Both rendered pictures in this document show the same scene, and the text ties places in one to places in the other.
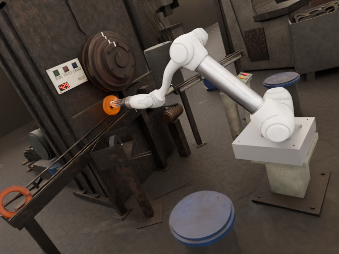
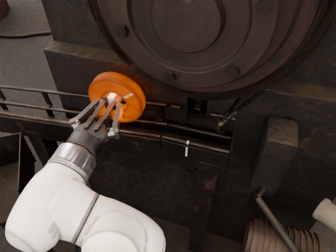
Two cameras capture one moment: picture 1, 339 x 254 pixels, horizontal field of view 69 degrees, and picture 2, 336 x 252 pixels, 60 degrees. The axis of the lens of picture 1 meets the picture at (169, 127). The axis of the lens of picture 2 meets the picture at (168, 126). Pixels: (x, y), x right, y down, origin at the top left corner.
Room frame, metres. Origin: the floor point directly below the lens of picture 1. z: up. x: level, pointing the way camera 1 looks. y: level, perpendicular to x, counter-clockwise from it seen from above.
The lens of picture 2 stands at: (1.76, -0.23, 1.33)
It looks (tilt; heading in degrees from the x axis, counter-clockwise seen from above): 46 degrees down; 63
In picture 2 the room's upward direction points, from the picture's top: straight up
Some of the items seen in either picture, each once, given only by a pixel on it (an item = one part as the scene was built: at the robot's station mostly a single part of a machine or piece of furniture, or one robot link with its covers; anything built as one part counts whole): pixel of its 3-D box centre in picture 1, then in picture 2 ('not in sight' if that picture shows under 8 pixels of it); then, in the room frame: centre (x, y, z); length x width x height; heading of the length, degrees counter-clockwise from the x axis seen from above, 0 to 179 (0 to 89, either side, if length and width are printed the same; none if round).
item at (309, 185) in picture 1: (288, 169); not in sight; (1.27, -0.63, 0.16); 0.40 x 0.40 x 0.31; 43
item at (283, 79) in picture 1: (284, 98); not in sight; (2.17, -1.15, 0.22); 0.32 x 0.32 x 0.43
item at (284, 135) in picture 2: (148, 98); (271, 157); (2.25, 0.09, 0.68); 0.11 x 0.08 x 0.24; 46
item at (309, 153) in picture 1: (284, 147); not in sight; (1.27, -0.63, 0.33); 0.32 x 0.32 x 0.04; 43
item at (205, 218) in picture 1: (211, 242); not in sight; (0.90, 0.01, 0.22); 0.32 x 0.32 x 0.43
